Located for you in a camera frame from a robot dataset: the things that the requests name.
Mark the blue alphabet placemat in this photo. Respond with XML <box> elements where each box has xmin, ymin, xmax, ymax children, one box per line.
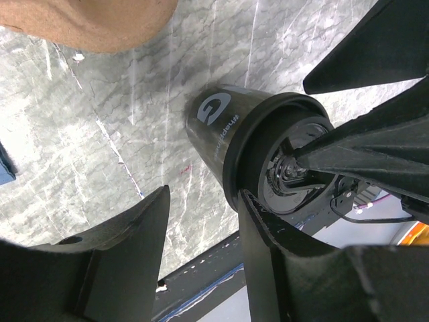
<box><xmin>0</xmin><ymin>145</ymin><xmax>17</xmax><ymax>185</ymax></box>

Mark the brown pulp cup carrier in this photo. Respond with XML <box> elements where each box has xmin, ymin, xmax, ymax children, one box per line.
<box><xmin>1</xmin><ymin>0</ymin><xmax>178</xmax><ymax>53</ymax></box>

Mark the black takeout coffee cup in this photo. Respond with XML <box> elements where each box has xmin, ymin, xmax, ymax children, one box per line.
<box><xmin>186</xmin><ymin>84</ymin><xmax>271</xmax><ymax>184</ymax></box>

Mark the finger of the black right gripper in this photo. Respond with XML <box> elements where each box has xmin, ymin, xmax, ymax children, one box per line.
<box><xmin>303</xmin><ymin>0</ymin><xmax>428</xmax><ymax>94</ymax></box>
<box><xmin>293</xmin><ymin>114</ymin><xmax>429</xmax><ymax>202</ymax></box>

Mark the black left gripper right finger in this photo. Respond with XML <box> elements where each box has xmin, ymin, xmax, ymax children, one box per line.
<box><xmin>238</xmin><ymin>190</ymin><xmax>428</xmax><ymax>321</ymax></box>

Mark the black cup lid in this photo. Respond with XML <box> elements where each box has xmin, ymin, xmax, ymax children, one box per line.
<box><xmin>223</xmin><ymin>93</ymin><xmax>338</xmax><ymax>216</ymax></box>

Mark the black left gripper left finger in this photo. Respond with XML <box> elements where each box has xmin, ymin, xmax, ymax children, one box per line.
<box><xmin>1</xmin><ymin>186</ymin><xmax>170</xmax><ymax>321</ymax></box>

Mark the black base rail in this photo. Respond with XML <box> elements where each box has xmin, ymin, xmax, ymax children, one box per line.
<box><xmin>150</xmin><ymin>201</ymin><xmax>339</xmax><ymax>322</ymax></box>

